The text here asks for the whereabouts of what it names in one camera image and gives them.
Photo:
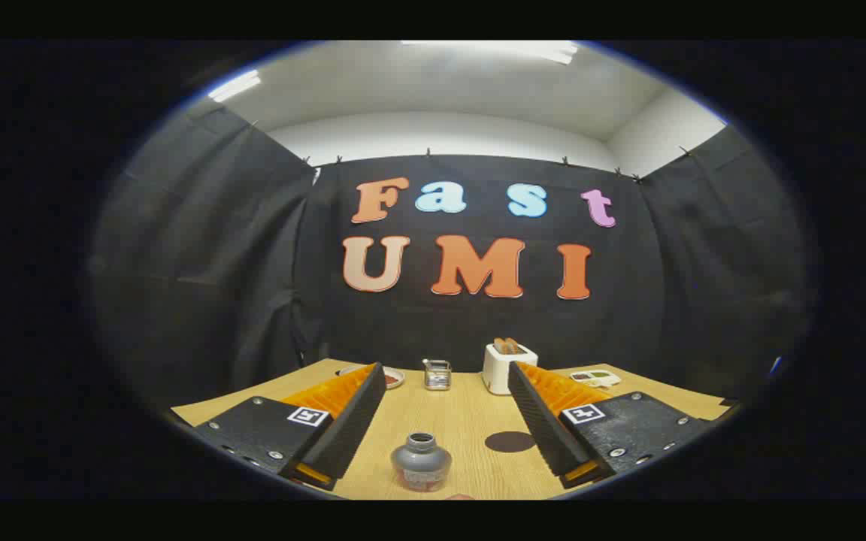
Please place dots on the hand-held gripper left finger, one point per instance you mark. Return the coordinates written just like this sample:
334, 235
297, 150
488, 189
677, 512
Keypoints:
350, 428

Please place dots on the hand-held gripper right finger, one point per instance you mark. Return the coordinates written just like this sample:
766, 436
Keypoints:
542, 424

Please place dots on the dark brown round coaster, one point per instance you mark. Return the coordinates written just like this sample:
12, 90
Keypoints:
510, 442

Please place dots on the silver juice bottle red label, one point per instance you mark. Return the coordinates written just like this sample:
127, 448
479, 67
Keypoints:
422, 460

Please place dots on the white round plate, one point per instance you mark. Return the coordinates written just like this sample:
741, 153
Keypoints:
395, 384

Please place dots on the white toaster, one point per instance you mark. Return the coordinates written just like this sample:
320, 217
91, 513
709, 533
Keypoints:
498, 370

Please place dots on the white divided snack tray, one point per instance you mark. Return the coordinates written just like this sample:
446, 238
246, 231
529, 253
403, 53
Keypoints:
595, 378

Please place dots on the wooden table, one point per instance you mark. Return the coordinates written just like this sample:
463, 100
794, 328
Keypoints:
463, 413

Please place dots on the brown toast slice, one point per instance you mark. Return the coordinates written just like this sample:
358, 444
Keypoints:
513, 346
500, 346

